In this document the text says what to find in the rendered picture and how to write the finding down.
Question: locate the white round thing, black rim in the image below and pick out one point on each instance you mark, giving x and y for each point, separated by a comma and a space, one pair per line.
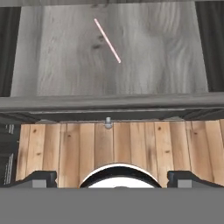
119, 175

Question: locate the grey wood drawer front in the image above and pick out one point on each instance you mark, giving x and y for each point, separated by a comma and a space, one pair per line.
116, 105

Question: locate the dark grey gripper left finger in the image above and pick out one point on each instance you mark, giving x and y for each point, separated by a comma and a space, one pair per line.
43, 178

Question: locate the pink straw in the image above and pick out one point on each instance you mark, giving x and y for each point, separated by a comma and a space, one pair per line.
107, 40

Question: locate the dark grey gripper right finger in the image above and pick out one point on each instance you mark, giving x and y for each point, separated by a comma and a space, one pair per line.
180, 178

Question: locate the grey metal drawer knob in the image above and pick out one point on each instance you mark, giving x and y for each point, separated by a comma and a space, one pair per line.
108, 123

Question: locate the grey wood drawer box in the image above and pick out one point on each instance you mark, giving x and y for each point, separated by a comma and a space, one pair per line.
73, 58

